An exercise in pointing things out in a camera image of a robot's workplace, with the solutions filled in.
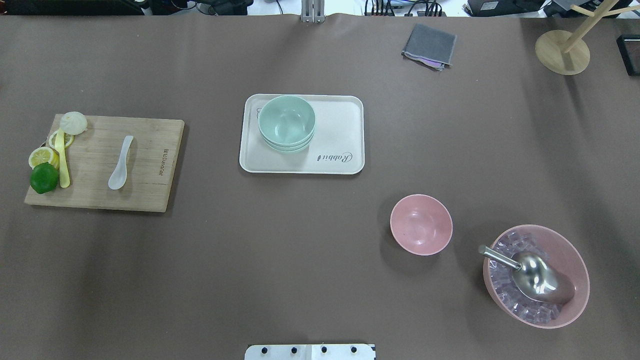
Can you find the bottom green bowl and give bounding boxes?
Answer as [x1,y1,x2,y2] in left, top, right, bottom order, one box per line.
[262,137,313,154]

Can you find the white steamed bun toy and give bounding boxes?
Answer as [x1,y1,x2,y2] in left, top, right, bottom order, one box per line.
[59,111,89,136]

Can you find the purple cloth under grey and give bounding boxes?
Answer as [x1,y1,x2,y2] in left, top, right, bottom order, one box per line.
[404,53,446,71]

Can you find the wooden cutting board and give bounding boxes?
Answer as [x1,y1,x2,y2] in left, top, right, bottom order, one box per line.
[24,115,185,213]

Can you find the middle green bowl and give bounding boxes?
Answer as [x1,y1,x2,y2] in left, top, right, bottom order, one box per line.
[262,132,315,147]

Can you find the metal ice scoop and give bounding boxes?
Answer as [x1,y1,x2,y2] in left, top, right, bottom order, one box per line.
[478,245,576,305]

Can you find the front lemon slice stack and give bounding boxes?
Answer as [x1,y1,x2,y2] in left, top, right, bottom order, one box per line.
[28,146,60,170]

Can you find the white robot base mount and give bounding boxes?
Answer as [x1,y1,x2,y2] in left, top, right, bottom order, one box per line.
[244,343,377,360]

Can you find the wooden mug tree stand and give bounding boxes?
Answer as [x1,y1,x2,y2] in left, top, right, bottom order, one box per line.
[534,0,640,76]

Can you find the black monitor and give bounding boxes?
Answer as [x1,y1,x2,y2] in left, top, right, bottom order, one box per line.
[616,34,640,76]

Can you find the white rabbit tray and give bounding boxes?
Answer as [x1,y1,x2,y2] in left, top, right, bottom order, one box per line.
[238,93,365,175]

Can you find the large pink ice bowl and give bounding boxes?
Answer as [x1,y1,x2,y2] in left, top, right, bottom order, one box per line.
[482,224,591,330]

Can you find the lemon slice under knife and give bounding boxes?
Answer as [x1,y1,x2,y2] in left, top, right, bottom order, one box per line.
[47,130,74,150]

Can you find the small pink bowl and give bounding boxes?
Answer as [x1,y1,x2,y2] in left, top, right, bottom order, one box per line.
[390,194,453,256]

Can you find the yellow plastic knife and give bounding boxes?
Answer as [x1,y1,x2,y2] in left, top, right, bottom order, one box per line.
[54,129,71,189]

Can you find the grey folded cloth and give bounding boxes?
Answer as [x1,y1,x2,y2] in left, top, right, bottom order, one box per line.
[401,23,457,67]

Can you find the aluminium frame post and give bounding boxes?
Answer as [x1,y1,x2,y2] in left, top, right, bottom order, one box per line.
[301,0,326,24]

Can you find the green lime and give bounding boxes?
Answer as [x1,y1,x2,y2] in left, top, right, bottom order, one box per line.
[30,162,59,194]

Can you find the white ceramic spoon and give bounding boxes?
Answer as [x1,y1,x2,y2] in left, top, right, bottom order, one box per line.
[107,135,134,191]

